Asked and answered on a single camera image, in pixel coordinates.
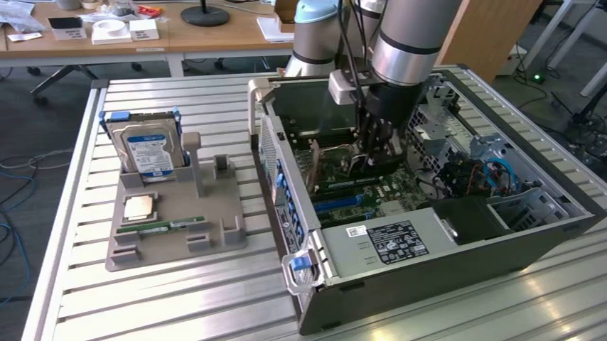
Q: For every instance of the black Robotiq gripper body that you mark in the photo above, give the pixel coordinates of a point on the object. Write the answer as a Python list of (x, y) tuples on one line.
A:
[(391, 103)]

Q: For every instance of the graphics card with metal bracket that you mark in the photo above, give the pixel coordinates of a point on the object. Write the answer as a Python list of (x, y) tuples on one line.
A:
[(315, 167)]

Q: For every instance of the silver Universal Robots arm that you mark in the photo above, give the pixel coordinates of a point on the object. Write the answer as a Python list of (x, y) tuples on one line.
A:
[(413, 35)]

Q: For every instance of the perforated metal drive cage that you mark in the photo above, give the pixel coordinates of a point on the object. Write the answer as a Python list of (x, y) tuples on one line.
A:
[(441, 142)]

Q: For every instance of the green Dell motherboard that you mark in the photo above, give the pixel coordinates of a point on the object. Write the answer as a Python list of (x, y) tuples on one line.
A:
[(394, 188)]

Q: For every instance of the green RAM stick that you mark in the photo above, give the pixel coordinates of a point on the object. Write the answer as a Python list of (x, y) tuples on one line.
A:
[(162, 225), (346, 183)]

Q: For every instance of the wooden cabinet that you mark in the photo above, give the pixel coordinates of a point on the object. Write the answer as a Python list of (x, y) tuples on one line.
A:
[(489, 35)]

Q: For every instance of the silver chipset heatsink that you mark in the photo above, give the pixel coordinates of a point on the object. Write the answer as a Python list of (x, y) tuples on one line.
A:
[(393, 207)]

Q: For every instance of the blue expansion slot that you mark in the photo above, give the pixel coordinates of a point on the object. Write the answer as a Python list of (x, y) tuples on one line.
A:
[(339, 201)]

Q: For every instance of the device with green light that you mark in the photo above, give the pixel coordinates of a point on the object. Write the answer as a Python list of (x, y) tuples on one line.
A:
[(538, 77)]

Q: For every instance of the white paper stack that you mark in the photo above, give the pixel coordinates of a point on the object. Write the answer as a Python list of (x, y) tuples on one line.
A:
[(275, 30)]

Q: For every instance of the cardboard box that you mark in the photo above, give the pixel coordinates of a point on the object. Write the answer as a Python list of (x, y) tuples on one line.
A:
[(284, 12)]

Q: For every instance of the metal disk bay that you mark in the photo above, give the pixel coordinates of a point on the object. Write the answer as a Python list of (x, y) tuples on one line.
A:
[(526, 209)]

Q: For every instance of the black stand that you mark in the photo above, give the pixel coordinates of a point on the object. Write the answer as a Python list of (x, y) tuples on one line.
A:
[(587, 113)]

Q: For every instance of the black round lamp base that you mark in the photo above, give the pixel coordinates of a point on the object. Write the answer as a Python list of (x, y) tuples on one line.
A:
[(204, 17)]

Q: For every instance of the blue case latch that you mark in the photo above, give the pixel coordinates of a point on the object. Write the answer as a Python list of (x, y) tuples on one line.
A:
[(299, 264)]

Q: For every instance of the hard disk with blue carrier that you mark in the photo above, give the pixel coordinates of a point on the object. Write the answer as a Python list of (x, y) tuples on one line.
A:
[(144, 149)]

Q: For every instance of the white cube box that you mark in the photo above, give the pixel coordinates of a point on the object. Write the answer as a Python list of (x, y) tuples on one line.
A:
[(143, 30)]

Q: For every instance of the open dark PC case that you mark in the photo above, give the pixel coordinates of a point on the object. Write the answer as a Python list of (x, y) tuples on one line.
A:
[(427, 302)]

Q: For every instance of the red packet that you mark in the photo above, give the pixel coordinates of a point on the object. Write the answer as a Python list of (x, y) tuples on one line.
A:
[(147, 11)]

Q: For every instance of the CPU with metal lid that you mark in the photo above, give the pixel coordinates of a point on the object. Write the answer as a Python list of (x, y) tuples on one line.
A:
[(138, 207)]

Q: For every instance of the flat white box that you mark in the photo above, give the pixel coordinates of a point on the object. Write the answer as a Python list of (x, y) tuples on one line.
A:
[(111, 39)]

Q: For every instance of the dark bag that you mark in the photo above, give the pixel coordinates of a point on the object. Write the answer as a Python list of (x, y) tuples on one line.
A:
[(123, 9)]

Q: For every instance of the grey plastic parts rack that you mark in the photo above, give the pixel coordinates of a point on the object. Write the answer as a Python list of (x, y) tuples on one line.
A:
[(166, 248)]

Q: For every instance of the white tape roll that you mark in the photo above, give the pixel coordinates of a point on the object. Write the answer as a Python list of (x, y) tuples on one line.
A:
[(108, 25)]

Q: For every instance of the black office chair base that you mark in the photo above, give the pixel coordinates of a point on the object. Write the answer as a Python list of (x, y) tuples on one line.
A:
[(62, 76)]

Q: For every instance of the black and white box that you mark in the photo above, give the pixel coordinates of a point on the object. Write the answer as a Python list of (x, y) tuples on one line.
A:
[(66, 26)]

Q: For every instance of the wooden desk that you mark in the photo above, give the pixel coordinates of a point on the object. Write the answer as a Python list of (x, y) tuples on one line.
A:
[(56, 49)]

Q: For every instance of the grey cup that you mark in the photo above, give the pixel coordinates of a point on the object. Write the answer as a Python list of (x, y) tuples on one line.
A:
[(67, 4)]

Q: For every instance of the white card with red print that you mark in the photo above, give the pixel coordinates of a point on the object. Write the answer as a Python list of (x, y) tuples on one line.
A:
[(23, 36)]

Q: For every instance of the clear plastic bag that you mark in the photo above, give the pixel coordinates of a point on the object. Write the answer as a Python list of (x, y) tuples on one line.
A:
[(19, 16)]

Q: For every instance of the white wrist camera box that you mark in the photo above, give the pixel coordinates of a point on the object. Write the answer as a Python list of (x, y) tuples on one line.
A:
[(342, 89)]

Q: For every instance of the black intrusion switch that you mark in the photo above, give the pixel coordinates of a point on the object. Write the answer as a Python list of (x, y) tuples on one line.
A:
[(280, 136)]

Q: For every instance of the white table frame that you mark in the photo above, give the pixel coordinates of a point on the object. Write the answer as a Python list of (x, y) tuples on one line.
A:
[(565, 32)]

